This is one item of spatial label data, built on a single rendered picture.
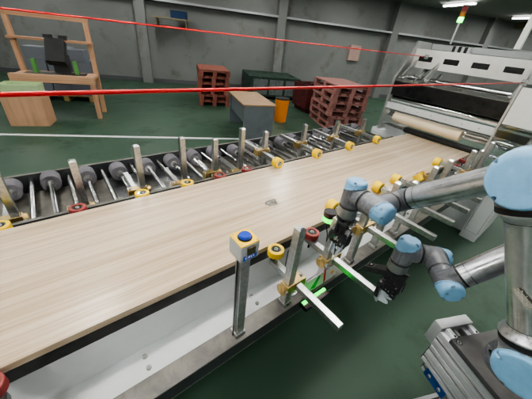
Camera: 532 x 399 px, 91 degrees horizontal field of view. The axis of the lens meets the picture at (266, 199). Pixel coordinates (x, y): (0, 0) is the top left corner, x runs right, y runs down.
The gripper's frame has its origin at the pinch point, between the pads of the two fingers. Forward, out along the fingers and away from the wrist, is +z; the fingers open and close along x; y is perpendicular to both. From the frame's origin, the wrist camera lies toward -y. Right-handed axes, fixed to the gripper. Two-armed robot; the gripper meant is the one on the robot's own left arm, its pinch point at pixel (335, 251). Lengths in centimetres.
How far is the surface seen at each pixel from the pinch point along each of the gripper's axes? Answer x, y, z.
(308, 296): -2.9, 13.3, 18.0
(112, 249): -83, 49, 11
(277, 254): -23.2, 6.7, 10.7
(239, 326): -20.6, 38.1, 24.4
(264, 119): -250, -342, 58
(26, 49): -749, -177, -2
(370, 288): 18.3, -5.3, 15.3
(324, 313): 6.0, 16.5, 18.0
